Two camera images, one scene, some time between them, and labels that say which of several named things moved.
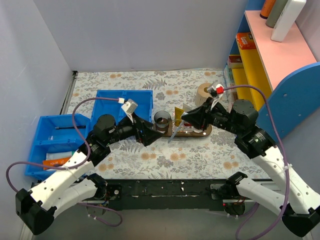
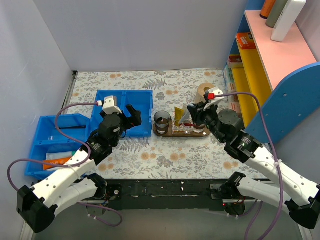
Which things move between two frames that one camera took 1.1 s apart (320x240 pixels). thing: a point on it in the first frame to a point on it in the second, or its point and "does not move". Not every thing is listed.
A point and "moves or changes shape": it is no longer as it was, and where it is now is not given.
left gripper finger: (150, 132) to (135, 119)
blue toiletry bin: (56, 133) does not move
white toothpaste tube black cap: (186, 108) does not move
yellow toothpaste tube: (178, 112) does not move
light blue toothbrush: (175, 131) moves or changes shape
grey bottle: (277, 9) does not move
